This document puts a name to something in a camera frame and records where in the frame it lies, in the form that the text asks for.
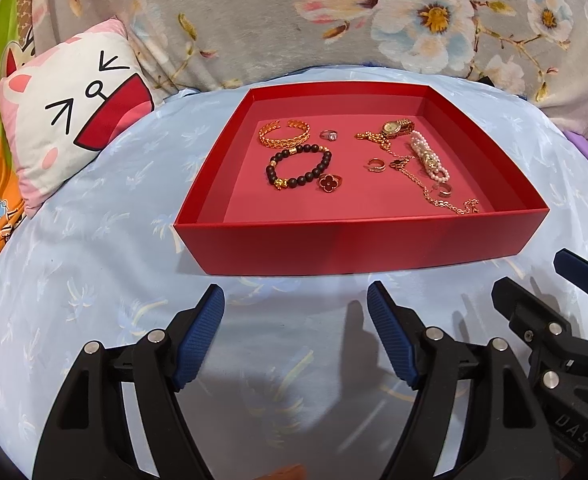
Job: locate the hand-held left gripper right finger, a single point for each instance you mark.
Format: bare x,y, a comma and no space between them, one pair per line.
391,335

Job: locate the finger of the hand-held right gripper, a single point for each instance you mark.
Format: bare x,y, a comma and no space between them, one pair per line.
581,270
528,310

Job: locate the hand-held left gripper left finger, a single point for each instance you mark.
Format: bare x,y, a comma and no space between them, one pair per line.
199,330

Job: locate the red cardboard box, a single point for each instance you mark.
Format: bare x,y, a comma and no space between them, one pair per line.
324,247

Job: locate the gold ear cuff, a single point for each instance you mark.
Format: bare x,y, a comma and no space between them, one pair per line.
443,191

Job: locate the gold hoop earring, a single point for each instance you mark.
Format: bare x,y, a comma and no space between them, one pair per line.
373,164

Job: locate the light blue palm-print cloth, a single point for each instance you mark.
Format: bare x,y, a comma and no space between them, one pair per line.
99,260

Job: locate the gold wristwatch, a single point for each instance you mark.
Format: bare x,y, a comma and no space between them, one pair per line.
392,127

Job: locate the white cartoon cat pillow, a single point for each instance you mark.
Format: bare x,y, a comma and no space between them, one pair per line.
49,130

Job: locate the grey floral blanket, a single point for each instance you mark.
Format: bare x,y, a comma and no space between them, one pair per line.
224,15

